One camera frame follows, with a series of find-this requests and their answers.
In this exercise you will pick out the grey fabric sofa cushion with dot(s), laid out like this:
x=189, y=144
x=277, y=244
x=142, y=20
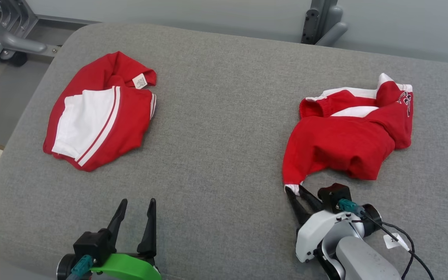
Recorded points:
x=228, y=136

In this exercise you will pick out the black caster wheel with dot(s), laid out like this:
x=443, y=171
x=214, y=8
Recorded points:
x=14, y=59

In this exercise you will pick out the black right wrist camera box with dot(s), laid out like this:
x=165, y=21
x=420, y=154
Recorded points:
x=333, y=196

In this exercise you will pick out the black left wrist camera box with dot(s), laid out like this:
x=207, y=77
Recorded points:
x=91, y=243

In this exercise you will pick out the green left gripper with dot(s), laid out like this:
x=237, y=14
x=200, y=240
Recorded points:
x=126, y=268

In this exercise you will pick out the white paper label tag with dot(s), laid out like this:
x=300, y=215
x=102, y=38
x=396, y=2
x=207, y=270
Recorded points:
x=393, y=241

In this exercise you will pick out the grey metal frame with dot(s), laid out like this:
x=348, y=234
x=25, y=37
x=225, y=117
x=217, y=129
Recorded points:
x=18, y=42

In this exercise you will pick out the red white basketball jersey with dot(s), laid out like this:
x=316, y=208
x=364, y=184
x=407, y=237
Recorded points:
x=344, y=144
x=126, y=124

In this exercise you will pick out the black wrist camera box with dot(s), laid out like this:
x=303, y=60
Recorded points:
x=333, y=196
x=91, y=243

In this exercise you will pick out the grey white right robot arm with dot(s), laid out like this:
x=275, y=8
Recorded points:
x=364, y=260

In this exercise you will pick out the grey metal post with bracket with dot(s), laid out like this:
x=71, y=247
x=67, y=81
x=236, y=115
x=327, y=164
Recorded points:
x=317, y=19

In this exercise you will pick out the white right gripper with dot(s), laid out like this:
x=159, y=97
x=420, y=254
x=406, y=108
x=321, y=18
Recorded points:
x=321, y=233

